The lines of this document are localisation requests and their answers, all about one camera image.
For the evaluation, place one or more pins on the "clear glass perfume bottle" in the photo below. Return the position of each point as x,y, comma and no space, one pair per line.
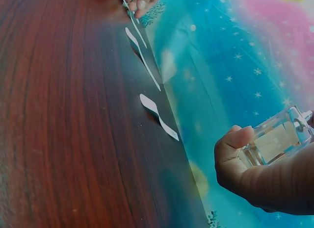
277,139

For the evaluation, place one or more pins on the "person's left fingers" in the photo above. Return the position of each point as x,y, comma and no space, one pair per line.
141,7

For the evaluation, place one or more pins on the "person's left hand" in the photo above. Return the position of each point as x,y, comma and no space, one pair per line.
144,0

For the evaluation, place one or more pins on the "white paper scent strip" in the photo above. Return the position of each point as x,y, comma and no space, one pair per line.
142,56
153,108
135,27

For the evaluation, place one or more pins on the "person's right hand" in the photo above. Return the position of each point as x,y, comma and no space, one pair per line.
269,188

